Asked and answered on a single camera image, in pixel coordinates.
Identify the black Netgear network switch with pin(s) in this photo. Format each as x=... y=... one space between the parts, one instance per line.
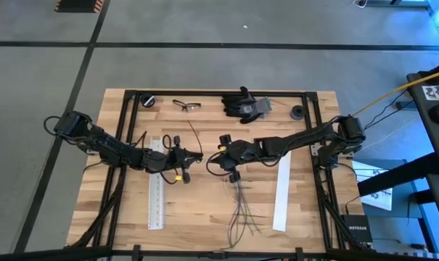
x=357 y=228

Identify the black power adapter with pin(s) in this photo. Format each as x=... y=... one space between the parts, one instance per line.
x=402 y=106

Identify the black zip tie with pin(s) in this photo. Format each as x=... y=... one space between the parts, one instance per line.
x=196 y=139

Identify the white duct cover strip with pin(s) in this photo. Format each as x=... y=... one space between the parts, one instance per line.
x=281 y=195

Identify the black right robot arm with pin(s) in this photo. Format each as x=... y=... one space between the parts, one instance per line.
x=299 y=139

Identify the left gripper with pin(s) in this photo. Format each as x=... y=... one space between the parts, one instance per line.
x=173 y=159

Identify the clear safety glasses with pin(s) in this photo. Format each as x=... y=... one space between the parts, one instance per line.
x=186 y=105

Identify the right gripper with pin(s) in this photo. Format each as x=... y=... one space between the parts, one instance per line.
x=242 y=154

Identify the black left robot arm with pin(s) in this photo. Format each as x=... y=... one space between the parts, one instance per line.
x=106 y=146

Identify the orange black striped mat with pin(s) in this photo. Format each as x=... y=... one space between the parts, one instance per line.
x=79 y=5

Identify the marker printed sheet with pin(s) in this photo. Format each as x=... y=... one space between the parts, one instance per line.
x=437 y=92

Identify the white paper sheet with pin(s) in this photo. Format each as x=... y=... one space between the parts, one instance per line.
x=380 y=201

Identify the white floor object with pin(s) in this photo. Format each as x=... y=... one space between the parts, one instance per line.
x=360 y=3

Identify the black table frame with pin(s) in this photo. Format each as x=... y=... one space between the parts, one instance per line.
x=204 y=93

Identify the black desk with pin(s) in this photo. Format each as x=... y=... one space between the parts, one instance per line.
x=418 y=108

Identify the black grey work glove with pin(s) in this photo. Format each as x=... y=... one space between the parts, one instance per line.
x=244 y=107

